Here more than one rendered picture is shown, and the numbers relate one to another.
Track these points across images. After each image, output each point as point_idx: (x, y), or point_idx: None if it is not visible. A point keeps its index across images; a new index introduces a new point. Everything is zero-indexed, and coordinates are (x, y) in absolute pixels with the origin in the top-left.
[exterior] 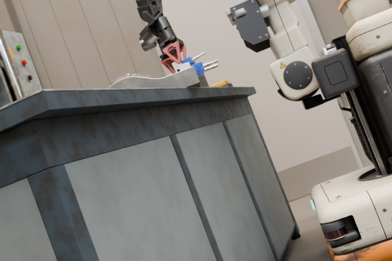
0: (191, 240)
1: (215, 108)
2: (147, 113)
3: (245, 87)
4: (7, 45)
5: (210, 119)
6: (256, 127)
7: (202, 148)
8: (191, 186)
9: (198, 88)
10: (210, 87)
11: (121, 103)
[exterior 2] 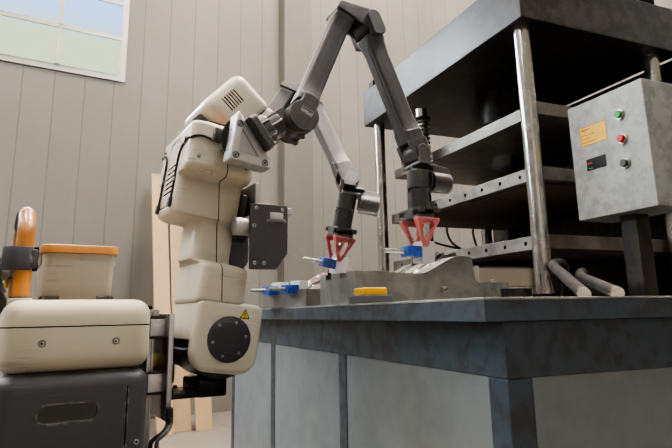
0: (261, 418)
1: (333, 331)
2: (263, 323)
3: (409, 302)
4: (527, 153)
5: (317, 344)
6: (489, 425)
7: (293, 369)
8: (272, 389)
9: (282, 308)
10: (297, 307)
11: None
